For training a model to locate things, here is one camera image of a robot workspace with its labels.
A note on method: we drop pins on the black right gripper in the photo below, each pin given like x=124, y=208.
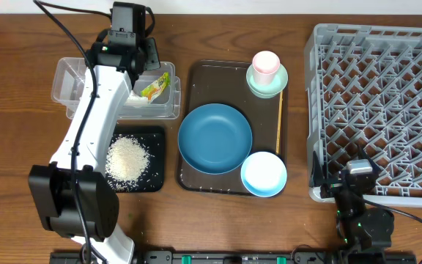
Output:
x=318, y=177

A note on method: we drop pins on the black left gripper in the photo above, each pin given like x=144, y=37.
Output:
x=152, y=59

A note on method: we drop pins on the green yellow snack wrapper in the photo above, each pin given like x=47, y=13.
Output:
x=155, y=89

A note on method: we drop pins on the white tissue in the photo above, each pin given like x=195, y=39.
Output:
x=135, y=100

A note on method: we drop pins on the light blue small bowl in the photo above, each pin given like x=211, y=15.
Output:
x=263, y=174

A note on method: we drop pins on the dark blue plate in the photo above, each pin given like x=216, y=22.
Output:
x=215, y=138

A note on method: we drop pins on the white rice pile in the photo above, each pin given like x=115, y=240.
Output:
x=126, y=159

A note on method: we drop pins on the pink plastic cup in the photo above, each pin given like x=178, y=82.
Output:
x=265, y=66

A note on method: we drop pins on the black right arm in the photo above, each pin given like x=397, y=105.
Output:
x=364, y=229

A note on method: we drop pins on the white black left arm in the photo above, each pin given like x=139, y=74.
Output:
x=71, y=193

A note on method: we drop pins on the grey dishwasher rack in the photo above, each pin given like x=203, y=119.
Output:
x=364, y=87

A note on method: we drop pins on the clear plastic bin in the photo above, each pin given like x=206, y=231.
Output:
x=76, y=68

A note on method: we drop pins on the dark brown serving tray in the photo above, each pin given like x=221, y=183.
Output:
x=225, y=82

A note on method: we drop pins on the wooden chopstick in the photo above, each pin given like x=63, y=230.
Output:
x=278, y=135

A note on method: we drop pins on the black rectangular tray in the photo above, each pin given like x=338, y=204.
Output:
x=156, y=161

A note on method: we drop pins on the mint green bowl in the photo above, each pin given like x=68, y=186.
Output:
x=277, y=85

